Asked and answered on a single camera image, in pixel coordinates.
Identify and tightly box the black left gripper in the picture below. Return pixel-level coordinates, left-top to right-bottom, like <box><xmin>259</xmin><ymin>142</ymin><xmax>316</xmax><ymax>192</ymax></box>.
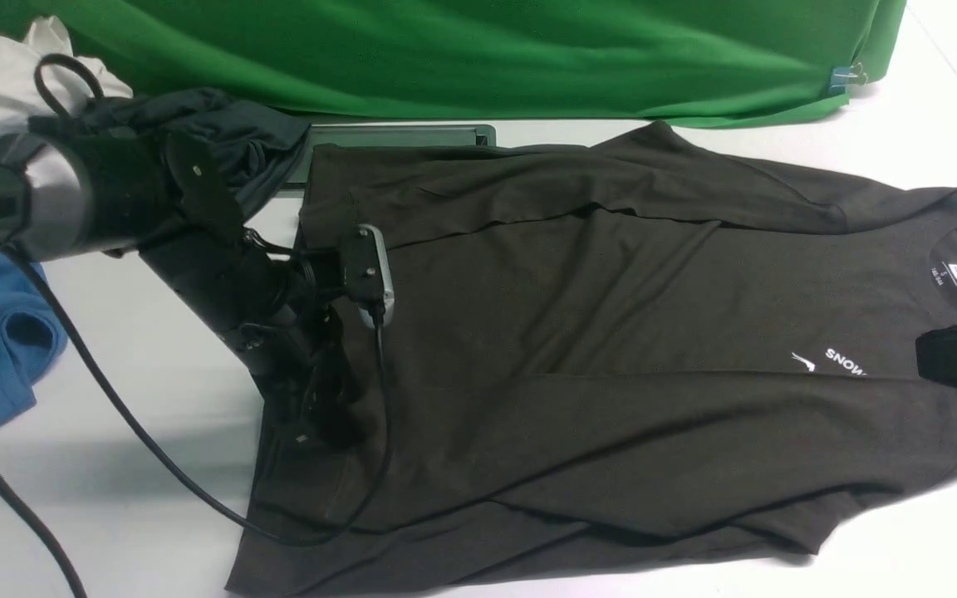
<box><xmin>140</xmin><ymin>133</ymin><xmax>366</xmax><ymax>449</ymax></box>

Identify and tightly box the dark gray long-sleeve shirt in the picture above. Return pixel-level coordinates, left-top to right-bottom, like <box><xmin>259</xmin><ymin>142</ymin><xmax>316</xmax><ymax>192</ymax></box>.
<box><xmin>227</xmin><ymin>124</ymin><xmax>957</xmax><ymax>597</ymax></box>

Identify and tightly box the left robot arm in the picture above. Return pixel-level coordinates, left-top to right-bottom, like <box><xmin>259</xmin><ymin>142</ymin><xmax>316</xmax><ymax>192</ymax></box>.
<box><xmin>0</xmin><ymin>131</ymin><xmax>395</xmax><ymax>450</ymax></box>

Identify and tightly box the dark teal crumpled garment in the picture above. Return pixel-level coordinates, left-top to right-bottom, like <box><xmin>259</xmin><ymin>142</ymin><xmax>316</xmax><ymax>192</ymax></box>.
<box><xmin>77</xmin><ymin>88</ymin><xmax>312</xmax><ymax>219</ymax></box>

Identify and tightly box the blue binder clip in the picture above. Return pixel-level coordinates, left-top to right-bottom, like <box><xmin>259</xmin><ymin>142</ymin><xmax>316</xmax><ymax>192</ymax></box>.
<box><xmin>827</xmin><ymin>61</ymin><xmax>869</xmax><ymax>96</ymax></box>

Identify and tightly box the green backdrop cloth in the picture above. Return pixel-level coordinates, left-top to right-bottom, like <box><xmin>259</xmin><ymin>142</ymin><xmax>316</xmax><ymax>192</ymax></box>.
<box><xmin>0</xmin><ymin>1</ymin><xmax>906</xmax><ymax>129</ymax></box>

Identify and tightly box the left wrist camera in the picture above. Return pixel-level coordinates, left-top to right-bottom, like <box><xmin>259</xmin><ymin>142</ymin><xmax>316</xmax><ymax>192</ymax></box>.
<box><xmin>338</xmin><ymin>224</ymin><xmax>396</xmax><ymax>330</ymax></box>

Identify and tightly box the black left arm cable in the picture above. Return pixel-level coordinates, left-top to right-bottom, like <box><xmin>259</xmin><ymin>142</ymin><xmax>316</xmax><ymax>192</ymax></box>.
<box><xmin>0</xmin><ymin>54</ymin><xmax>392</xmax><ymax>598</ymax></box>

